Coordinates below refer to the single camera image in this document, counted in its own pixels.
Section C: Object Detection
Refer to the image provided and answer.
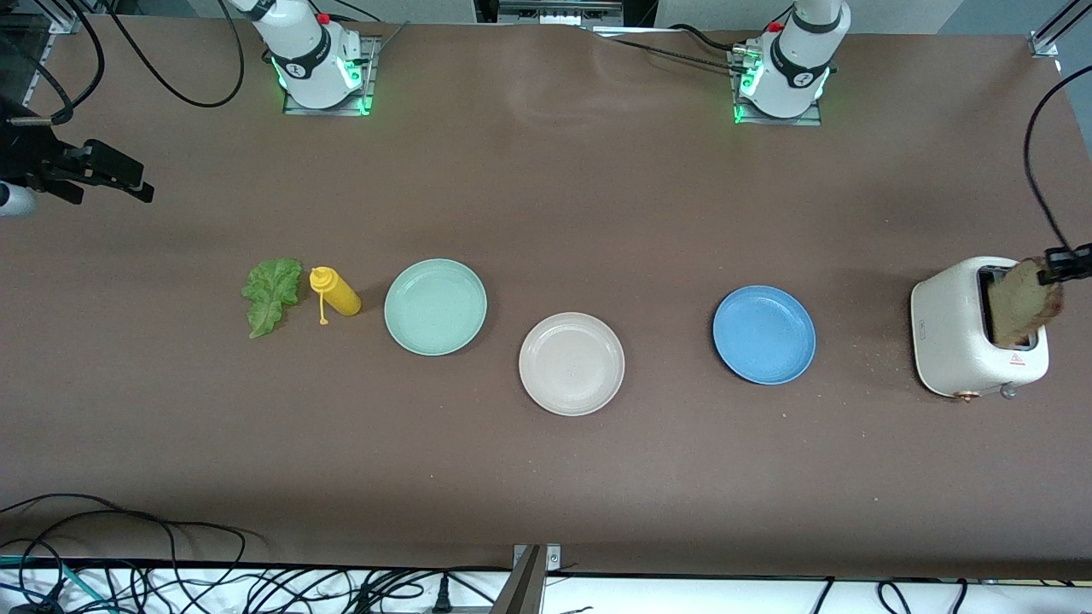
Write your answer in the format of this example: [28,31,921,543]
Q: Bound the thick black braided cable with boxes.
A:
[597,34,752,76]

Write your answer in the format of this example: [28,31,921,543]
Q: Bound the mint green plate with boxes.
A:
[384,258,488,356]

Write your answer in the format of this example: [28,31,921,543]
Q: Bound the black floor cable loop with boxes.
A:
[0,493,248,614]

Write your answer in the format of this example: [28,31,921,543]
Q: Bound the beige plate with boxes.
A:
[519,312,625,417]

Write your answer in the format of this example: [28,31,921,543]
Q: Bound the green lettuce leaf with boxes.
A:
[241,258,304,339]

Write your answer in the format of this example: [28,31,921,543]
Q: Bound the grey metal table bracket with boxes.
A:
[491,543,564,614]

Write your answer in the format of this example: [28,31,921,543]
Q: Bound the blue plate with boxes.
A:
[712,285,817,385]

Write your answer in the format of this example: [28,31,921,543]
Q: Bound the yellow mustard squeeze bottle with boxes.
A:
[309,266,362,326]

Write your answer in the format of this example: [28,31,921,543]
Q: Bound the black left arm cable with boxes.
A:
[1024,64,1092,253]

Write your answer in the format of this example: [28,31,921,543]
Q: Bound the white toaster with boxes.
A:
[910,256,1050,402]

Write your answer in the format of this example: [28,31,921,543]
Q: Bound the teal floor cable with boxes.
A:
[0,554,112,614]

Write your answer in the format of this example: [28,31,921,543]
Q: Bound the aluminium frame rail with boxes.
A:
[17,9,79,105]
[1028,0,1092,59]

